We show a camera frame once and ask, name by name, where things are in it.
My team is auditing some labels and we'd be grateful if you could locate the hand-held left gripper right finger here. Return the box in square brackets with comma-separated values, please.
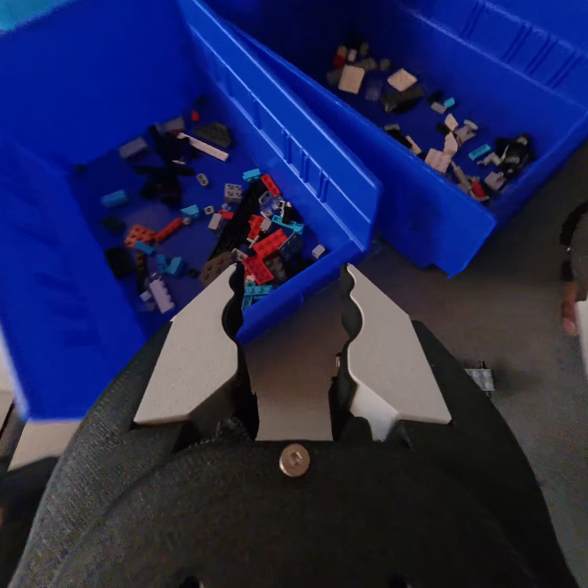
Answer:
[329, 263, 454, 443]

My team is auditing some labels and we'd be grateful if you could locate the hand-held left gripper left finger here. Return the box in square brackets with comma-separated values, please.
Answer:
[132, 263, 260, 440]

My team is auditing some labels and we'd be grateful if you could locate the pile of colourful toy bricks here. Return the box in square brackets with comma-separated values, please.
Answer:
[73, 94, 328, 315]

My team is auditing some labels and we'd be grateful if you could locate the blue plastic storage bin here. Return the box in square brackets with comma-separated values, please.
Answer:
[0, 0, 383, 421]
[202, 0, 588, 278]

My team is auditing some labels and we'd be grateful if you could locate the grey desk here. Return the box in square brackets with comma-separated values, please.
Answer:
[0, 152, 588, 588]

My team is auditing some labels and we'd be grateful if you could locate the person's right hand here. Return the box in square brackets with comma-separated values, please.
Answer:
[561, 286, 581, 336]

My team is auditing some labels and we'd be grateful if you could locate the grey black brick model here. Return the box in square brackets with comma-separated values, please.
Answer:
[464, 360, 497, 392]

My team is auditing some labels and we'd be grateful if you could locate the teal upholstered chair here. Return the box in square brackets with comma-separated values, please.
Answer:
[0, 0, 53, 32]

